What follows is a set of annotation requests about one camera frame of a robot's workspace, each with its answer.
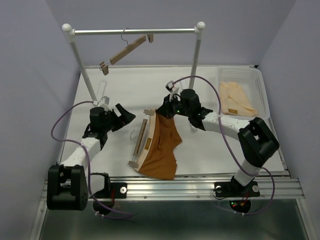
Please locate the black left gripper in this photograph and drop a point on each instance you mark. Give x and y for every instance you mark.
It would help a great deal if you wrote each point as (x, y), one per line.
(125, 118)

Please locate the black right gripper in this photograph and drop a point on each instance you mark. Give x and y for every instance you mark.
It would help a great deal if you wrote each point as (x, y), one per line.
(164, 110)

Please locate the wooden clip hanger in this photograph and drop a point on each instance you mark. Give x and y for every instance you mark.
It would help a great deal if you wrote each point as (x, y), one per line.
(104, 66)
(144, 139)

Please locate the brown boxer underwear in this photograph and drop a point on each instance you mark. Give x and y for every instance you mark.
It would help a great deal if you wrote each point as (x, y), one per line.
(160, 162)

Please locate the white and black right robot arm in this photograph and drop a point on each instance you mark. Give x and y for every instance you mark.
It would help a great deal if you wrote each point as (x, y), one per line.
(257, 141)

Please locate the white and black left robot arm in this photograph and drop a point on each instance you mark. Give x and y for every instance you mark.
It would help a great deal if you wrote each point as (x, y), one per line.
(69, 183)

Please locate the beige underwear in basket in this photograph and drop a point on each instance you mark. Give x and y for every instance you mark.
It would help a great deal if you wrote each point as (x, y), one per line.
(234, 101)

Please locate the white plastic basket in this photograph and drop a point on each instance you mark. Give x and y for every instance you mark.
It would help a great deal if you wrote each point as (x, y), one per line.
(251, 80)

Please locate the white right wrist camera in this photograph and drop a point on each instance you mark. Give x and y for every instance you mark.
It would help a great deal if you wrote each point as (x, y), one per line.
(170, 86)

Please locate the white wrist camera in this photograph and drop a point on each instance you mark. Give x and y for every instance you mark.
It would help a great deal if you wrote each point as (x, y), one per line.
(103, 102)
(170, 86)

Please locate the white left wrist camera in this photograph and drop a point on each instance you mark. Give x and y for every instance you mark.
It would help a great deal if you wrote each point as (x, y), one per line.
(103, 102)

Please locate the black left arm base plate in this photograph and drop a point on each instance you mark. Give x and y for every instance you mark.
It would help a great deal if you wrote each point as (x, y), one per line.
(113, 190)

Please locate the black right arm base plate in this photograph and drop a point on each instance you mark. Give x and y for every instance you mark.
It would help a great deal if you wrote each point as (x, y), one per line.
(228, 189)

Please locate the aluminium mounting rail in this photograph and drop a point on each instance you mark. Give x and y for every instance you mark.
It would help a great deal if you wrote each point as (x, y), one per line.
(195, 188)

